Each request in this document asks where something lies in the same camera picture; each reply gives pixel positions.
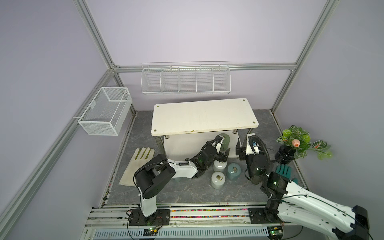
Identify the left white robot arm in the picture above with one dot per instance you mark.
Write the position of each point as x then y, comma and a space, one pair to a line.
153, 176

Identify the long white wire basket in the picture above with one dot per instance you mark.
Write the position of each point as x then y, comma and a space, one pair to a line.
186, 78

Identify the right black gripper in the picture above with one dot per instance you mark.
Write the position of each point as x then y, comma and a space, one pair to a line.
242, 152

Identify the white mesh wall basket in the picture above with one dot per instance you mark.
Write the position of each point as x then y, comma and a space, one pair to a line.
107, 111

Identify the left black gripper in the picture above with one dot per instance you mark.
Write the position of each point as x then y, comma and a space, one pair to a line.
220, 156

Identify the green rubber glove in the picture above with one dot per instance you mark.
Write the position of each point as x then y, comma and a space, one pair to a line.
286, 171

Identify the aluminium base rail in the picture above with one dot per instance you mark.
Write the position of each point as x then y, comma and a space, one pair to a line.
192, 222

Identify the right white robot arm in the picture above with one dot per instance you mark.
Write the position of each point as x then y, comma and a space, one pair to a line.
289, 202

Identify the artificial plant in black pot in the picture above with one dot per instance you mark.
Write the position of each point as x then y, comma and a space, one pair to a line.
296, 143

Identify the aluminium cage frame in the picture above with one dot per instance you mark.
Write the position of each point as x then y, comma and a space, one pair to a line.
50, 64

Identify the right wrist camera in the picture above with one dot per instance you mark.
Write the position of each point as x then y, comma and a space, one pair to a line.
252, 146

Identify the large white tea canister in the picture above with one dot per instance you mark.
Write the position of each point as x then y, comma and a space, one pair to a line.
218, 180

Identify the small green tea canister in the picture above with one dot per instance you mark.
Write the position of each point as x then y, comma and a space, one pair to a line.
225, 142

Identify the small white tea canister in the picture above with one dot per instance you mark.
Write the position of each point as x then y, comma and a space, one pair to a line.
219, 166

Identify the beige work glove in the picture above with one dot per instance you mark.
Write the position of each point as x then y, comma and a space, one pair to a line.
140, 157

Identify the white two-tier shelf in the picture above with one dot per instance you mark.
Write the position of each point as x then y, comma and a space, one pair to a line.
185, 127

